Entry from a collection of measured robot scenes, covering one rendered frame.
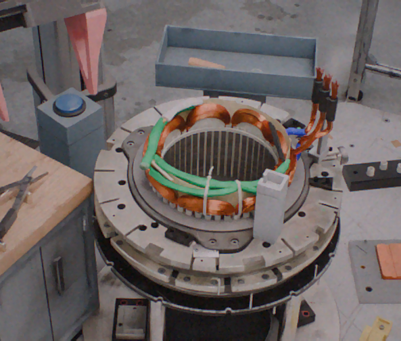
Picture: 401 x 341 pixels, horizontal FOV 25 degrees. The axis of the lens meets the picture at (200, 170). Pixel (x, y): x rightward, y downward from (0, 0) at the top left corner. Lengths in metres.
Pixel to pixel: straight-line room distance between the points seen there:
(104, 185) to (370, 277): 0.51
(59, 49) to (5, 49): 1.81
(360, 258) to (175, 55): 0.44
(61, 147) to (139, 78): 1.77
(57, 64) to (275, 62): 0.36
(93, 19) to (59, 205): 0.43
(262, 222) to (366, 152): 0.67
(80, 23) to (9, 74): 2.39
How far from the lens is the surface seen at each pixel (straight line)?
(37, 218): 1.16
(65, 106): 1.35
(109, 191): 1.14
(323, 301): 1.42
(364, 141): 1.73
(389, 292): 1.45
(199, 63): 1.44
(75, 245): 1.26
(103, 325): 1.37
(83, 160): 1.40
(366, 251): 1.50
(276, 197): 1.03
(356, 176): 1.62
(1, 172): 1.23
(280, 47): 1.48
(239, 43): 1.48
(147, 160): 1.08
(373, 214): 1.59
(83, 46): 0.84
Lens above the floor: 1.89
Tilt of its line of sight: 43 degrees down
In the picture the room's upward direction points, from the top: 2 degrees clockwise
